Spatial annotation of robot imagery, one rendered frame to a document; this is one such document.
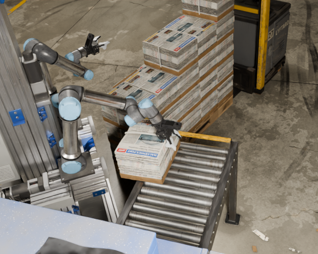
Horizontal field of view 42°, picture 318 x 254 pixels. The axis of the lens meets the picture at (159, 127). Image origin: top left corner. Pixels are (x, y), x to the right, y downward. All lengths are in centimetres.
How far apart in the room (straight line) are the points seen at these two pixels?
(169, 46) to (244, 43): 134
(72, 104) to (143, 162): 56
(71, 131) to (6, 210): 111
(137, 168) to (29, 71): 87
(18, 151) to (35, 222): 159
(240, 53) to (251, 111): 67
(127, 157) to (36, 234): 133
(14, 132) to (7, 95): 27
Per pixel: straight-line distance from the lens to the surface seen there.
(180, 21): 384
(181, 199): 254
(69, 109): 231
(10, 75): 258
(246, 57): 468
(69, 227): 128
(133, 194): 259
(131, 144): 257
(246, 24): 450
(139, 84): 345
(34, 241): 128
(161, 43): 353
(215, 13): 377
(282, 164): 389
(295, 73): 508
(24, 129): 277
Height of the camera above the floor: 272
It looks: 39 degrees down
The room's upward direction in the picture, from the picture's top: 7 degrees counter-clockwise
